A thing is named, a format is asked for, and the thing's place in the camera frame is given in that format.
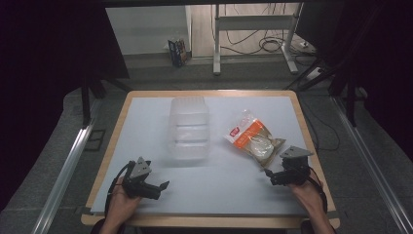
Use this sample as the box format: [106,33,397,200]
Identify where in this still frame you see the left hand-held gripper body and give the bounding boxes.
[121,156,163,201]

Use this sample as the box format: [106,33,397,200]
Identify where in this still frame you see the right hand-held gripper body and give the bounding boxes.
[270,145,315,187]

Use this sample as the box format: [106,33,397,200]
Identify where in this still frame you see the orange and clear snack packet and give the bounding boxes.
[223,108,287,170]

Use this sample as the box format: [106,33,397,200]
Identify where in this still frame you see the clear plastic storage box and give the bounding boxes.
[168,96,210,162]

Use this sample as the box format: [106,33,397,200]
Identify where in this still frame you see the person's right hand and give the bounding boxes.
[288,172,326,219]

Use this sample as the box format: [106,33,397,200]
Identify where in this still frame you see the person's left hand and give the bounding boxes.
[104,176,142,228]

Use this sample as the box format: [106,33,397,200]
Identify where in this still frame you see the wooden table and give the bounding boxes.
[80,90,341,230]

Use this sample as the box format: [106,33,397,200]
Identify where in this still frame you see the white table mat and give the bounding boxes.
[90,96,318,216]

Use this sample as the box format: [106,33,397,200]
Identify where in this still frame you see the black metal stand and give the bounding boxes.
[80,76,132,129]
[283,57,368,128]

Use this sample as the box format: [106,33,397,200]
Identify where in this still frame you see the white power strip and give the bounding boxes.
[305,66,325,81]

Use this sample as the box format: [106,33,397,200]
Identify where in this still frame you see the dark blue box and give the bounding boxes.
[168,38,189,68]

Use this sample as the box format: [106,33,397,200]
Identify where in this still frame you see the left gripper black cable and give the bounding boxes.
[103,163,131,216]

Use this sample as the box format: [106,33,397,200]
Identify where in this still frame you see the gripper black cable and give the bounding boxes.
[307,166,329,215]
[103,163,131,216]

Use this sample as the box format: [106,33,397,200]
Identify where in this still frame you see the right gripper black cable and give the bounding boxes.
[307,166,329,215]

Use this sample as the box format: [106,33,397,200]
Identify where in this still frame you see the aluminium floor rail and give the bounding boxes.
[31,98,103,234]
[330,96,413,234]

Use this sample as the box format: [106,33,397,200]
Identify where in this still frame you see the black floor cables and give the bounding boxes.
[210,3,318,57]

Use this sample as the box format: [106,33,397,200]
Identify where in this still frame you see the white metal desk frame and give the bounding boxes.
[212,3,305,76]

